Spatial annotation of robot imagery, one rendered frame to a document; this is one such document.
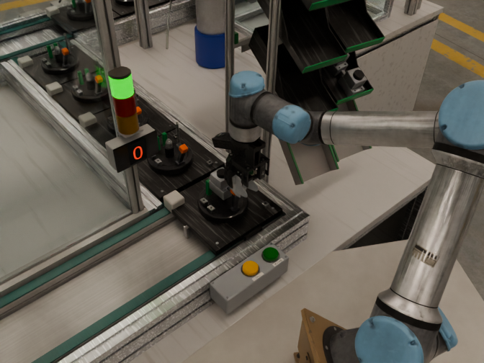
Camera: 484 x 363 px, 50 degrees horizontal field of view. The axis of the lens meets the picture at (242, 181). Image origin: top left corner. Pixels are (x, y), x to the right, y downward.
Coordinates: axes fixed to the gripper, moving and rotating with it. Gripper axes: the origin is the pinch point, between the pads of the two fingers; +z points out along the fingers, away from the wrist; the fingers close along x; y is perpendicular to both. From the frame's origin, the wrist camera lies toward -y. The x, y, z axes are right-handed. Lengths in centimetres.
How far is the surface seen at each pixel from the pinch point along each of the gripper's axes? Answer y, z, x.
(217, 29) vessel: -80, 4, 58
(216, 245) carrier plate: 3.7, 10.3, -10.6
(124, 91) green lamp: -16.2, -30.5, -19.6
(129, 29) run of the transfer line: -124, 15, 41
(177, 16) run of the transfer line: -124, 17, 68
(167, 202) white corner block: -16.4, 9.1, -12.0
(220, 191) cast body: -5.0, 2.6, -2.2
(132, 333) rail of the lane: 11.1, 11.3, -40.8
